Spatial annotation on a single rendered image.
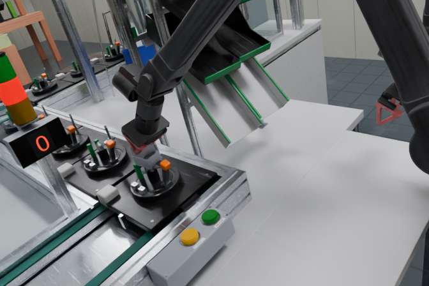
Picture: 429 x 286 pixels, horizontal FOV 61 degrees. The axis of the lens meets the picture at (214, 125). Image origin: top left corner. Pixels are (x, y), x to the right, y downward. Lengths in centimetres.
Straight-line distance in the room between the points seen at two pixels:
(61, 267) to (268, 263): 50
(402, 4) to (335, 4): 368
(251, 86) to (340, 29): 310
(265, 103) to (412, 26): 74
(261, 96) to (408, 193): 51
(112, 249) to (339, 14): 363
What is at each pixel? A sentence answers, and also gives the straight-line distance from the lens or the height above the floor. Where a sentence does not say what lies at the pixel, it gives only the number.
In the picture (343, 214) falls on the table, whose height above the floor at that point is 86.
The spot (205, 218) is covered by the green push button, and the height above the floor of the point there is 97.
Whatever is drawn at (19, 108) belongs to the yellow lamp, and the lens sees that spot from 90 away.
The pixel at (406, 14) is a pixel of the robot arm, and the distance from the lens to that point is 53.
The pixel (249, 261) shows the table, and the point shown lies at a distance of 91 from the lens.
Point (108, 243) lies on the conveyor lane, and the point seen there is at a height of 92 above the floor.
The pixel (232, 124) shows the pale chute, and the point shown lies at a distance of 109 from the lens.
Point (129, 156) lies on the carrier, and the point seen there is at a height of 97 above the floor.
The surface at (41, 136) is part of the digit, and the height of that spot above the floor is 122.
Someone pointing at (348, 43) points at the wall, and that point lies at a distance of 427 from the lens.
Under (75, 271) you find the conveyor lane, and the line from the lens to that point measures 99.
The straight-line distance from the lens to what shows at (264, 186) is 110.
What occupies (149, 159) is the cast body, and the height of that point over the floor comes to 108.
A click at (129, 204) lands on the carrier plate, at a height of 97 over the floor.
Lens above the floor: 154
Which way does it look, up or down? 28 degrees down
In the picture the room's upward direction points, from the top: 14 degrees counter-clockwise
